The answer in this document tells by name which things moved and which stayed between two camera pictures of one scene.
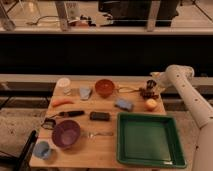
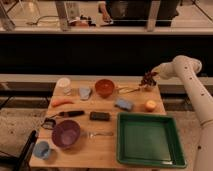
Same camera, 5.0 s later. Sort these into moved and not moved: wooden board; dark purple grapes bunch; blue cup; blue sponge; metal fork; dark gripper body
Moved: dark purple grapes bunch; dark gripper body
Not moved: blue sponge; blue cup; wooden board; metal fork
